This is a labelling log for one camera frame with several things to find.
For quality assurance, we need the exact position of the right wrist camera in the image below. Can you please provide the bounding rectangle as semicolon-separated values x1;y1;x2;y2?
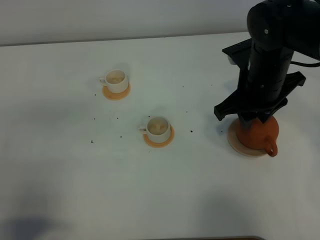
222;38;252;69

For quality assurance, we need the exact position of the white teacup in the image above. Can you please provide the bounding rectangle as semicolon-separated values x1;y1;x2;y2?
99;69;129;94
139;116;171;144

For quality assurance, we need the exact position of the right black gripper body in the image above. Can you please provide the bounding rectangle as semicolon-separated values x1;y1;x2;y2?
214;45;306;121

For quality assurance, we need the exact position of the near orange coaster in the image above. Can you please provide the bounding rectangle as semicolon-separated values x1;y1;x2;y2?
143;126;175;148

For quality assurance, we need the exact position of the brown clay teapot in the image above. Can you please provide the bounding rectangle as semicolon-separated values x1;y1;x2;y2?
235;116;279;157

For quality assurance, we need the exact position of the far white teacup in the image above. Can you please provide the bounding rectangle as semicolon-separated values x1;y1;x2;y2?
99;69;129;94

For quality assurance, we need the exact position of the orange coaster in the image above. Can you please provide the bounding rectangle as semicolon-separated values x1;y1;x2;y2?
102;84;131;101
143;126;175;148

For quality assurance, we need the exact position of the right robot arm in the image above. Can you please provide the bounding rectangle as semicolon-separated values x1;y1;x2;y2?
214;0;320;128

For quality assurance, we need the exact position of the far orange coaster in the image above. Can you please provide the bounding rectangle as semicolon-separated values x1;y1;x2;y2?
102;84;131;101

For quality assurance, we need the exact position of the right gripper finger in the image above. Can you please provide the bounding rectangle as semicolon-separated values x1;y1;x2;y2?
237;112;257;130
256;111;272;123

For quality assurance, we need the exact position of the beige teapot saucer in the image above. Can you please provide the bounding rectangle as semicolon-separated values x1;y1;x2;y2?
227;118;267;158

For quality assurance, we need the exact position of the near white teacup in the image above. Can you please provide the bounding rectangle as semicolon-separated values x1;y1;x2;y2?
139;116;171;144

